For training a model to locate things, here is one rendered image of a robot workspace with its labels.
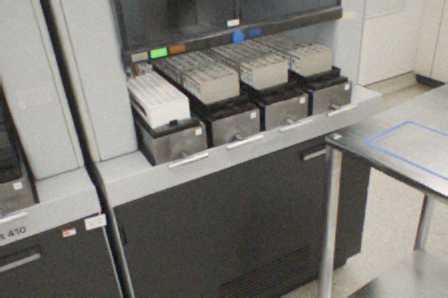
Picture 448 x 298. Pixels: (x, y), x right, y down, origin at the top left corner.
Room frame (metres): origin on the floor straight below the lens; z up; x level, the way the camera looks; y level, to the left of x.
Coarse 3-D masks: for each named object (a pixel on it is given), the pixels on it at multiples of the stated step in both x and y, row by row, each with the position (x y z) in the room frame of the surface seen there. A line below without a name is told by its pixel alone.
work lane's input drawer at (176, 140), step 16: (144, 128) 0.91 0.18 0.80; (160, 128) 0.87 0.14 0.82; (176, 128) 0.87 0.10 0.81; (192, 128) 0.88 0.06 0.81; (144, 144) 0.90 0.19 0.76; (160, 144) 0.85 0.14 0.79; (176, 144) 0.86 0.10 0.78; (192, 144) 0.88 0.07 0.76; (160, 160) 0.84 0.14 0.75; (192, 160) 0.83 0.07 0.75
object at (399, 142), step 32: (352, 128) 0.79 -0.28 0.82; (384, 128) 0.78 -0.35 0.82; (416, 128) 0.77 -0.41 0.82; (384, 160) 0.66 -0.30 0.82; (416, 160) 0.65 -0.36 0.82; (320, 256) 0.77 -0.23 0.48; (416, 256) 0.93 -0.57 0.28; (320, 288) 0.76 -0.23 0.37; (384, 288) 0.82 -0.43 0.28; (416, 288) 0.82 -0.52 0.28
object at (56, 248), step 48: (0, 0) 0.83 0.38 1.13; (0, 48) 0.82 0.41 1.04; (48, 48) 0.86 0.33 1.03; (48, 96) 0.84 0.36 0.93; (48, 144) 0.83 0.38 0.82; (48, 192) 0.77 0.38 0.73; (96, 192) 0.78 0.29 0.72; (48, 240) 0.72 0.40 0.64; (96, 240) 0.77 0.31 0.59; (0, 288) 0.67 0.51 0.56; (48, 288) 0.71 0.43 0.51; (96, 288) 0.75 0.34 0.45
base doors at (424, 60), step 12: (432, 0) 2.88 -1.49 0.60; (444, 0) 2.80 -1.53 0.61; (432, 12) 2.87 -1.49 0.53; (444, 12) 2.79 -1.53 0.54; (432, 24) 2.85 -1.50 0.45; (444, 24) 2.77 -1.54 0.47; (420, 36) 2.92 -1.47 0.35; (432, 36) 2.84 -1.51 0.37; (444, 36) 2.76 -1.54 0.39; (420, 48) 2.91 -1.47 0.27; (432, 48) 2.82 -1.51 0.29; (444, 48) 2.74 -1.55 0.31; (420, 60) 2.89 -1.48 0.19; (432, 60) 2.81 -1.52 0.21; (444, 60) 2.72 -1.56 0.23; (420, 72) 2.87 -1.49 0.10; (432, 72) 2.79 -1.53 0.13; (444, 72) 2.71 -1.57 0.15
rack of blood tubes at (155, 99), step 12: (132, 84) 1.06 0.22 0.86; (144, 84) 1.04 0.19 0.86; (156, 84) 1.04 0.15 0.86; (168, 84) 1.03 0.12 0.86; (132, 96) 1.06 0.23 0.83; (144, 96) 0.96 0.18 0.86; (156, 96) 0.95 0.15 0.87; (168, 96) 0.95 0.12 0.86; (180, 96) 0.94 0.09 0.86; (144, 108) 0.91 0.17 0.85; (156, 108) 0.89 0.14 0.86; (168, 108) 0.90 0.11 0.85; (180, 108) 0.91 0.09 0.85; (156, 120) 0.88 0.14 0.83; (168, 120) 0.90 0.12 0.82
